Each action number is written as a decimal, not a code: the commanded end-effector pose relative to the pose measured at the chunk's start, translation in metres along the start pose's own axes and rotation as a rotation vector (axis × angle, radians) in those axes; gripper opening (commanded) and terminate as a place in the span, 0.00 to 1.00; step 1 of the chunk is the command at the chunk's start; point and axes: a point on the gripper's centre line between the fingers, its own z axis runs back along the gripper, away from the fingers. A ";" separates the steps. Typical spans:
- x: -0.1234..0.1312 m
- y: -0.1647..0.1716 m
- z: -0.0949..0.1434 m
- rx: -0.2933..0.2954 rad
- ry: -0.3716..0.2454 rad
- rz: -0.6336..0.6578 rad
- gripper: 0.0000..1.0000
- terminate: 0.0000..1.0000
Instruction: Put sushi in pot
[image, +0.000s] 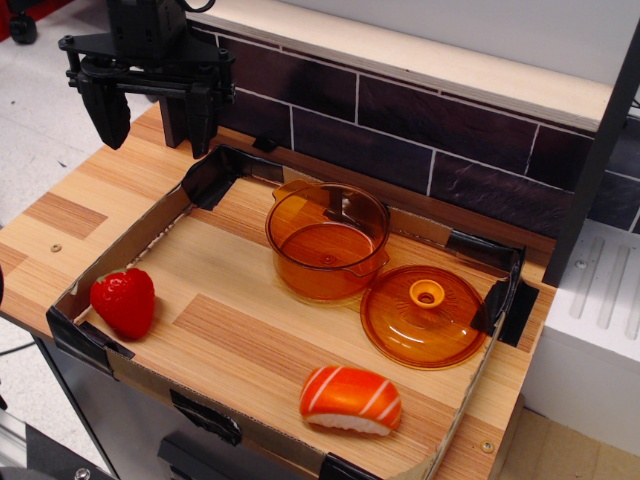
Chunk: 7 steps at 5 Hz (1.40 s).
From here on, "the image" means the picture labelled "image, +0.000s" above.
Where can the black vertical post right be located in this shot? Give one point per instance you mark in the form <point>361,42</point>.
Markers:
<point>591,175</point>

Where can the black caster wheel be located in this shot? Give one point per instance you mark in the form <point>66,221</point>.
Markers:
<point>22,29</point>

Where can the amber transparent pot lid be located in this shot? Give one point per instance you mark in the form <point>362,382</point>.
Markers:
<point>425,317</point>

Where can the dark brick pattern backsplash panel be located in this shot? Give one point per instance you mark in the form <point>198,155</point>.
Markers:
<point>512,168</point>

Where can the red plastic strawberry toy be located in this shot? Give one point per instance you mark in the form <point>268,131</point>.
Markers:
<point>125,300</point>

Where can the light wooden top shelf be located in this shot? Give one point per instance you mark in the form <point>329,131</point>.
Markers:
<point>505,84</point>

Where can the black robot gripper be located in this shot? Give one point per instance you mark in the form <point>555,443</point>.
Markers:
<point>149,49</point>

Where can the amber transparent plastic pot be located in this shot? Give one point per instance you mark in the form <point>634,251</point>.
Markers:
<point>328,239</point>

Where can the white ribbed appliance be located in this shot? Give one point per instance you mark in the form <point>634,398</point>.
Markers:
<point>585,370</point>

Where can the salmon nigiri sushi toy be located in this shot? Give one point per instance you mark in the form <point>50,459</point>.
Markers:
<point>351,399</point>

